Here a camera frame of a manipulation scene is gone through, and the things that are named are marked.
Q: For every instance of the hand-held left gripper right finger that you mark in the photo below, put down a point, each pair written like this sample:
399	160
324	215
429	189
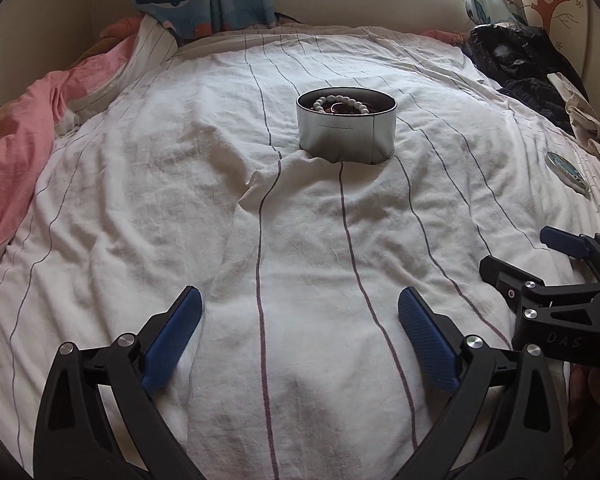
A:
427	340

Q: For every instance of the black shiny jacket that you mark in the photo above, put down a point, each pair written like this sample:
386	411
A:
500	50

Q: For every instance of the pink blanket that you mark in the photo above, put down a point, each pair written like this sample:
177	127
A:
15	160

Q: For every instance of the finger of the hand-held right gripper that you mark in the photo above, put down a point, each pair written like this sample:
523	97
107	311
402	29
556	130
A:
505	277
562	241

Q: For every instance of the beige cloth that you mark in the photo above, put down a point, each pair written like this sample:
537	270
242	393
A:
590	125

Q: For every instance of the round silver tin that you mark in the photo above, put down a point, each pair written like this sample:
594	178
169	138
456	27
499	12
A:
345	135

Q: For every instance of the round printed tin lid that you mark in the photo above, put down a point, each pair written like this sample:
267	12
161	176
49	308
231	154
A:
567	170

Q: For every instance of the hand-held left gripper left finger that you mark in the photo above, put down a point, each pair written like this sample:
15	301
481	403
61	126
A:
172	332

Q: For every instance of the dark knit garment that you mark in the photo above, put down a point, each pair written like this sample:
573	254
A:
535	95

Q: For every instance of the white striped blanket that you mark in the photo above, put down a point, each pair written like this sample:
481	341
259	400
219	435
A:
180	185

